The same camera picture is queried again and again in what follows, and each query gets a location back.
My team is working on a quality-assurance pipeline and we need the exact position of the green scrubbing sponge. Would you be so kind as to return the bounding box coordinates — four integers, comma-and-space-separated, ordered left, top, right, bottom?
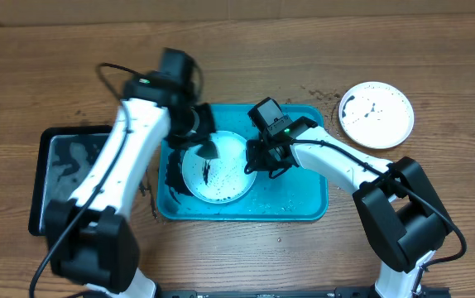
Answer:
195, 140, 219, 160

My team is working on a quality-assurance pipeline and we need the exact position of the light blue plate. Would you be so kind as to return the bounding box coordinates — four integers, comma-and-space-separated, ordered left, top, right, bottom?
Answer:
181, 131, 256, 204

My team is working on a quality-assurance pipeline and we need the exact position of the white plate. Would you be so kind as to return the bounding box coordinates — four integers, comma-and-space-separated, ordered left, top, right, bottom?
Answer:
338, 81, 415, 149

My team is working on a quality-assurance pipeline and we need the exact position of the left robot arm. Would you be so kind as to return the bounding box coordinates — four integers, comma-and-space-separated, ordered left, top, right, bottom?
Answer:
29, 48, 218, 297

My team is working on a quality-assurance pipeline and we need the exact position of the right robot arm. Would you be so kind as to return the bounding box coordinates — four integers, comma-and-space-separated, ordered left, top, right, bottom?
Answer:
245, 98, 453, 297

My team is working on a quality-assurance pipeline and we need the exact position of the teal plastic tray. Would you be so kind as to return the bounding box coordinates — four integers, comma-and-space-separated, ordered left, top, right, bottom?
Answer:
156, 104, 329, 222

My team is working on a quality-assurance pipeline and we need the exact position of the black water tray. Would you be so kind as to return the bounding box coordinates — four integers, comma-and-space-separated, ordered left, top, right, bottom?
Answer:
28, 125, 112, 236

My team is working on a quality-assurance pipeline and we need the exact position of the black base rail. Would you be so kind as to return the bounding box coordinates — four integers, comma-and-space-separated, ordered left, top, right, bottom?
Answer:
154, 285, 452, 298

